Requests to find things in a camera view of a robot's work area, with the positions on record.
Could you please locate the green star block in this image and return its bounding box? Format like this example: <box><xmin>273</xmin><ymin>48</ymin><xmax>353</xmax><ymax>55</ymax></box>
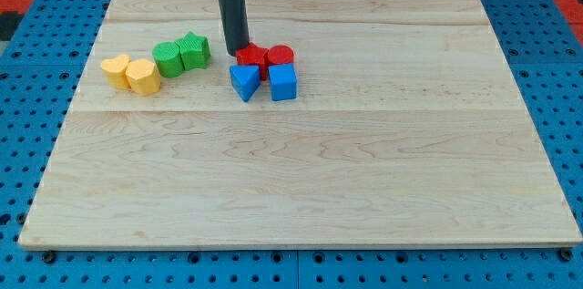
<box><xmin>175</xmin><ymin>32</ymin><xmax>210</xmax><ymax>71</ymax></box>

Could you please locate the light wooden board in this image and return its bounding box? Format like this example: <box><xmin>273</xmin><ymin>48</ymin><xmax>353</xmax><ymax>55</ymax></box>
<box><xmin>19</xmin><ymin>0</ymin><xmax>582</xmax><ymax>251</ymax></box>

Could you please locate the green cylinder block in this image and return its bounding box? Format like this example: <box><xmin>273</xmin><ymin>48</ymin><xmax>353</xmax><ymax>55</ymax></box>
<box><xmin>152</xmin><ymin>42</ymin><xmax>185</xmax><ymax>78</ymax></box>

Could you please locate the red star block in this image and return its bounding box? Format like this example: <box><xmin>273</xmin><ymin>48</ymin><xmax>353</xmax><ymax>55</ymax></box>
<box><xmin>236</xmin><ymin>42</ymin><xmax>269</xmax><ymax>81</ymax></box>

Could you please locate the blue triangle block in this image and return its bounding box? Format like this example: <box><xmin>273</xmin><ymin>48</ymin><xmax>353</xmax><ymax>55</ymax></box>
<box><xmin>230</xmin><ymin>65</ymin><xmax>261</xmax><ymax>102</ymax></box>

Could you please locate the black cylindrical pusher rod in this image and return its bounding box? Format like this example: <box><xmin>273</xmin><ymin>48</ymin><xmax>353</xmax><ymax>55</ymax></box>
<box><xmin>218</xmin><ymin>0</ymin><xmax>250</xmax><ymax>57</ymax></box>

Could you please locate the yellow heart block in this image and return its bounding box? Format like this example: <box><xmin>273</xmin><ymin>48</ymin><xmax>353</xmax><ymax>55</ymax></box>
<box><xmin>100</xmin><ymin>54</ymin><xmax>130</xmax><ymax>90</ymax></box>

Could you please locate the red cylinder block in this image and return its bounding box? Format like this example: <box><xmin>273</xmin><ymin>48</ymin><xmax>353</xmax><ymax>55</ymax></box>
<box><xmin>266</xmin><ymin>45</ymin><xmax>294</xmax><ymax>67</ymax></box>

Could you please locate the yellow hexagon block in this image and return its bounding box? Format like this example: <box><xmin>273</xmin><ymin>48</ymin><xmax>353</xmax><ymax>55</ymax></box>
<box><xmin>126</xmin><ymin>58</ymin><xmax>161</xmax><ymax>96</ymax></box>

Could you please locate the blue cube block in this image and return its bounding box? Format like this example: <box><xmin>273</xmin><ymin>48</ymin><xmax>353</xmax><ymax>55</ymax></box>
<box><xmin>268</xmin><ymin>63</ymin><xmax>297</xmax><ymax>101</ymax></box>

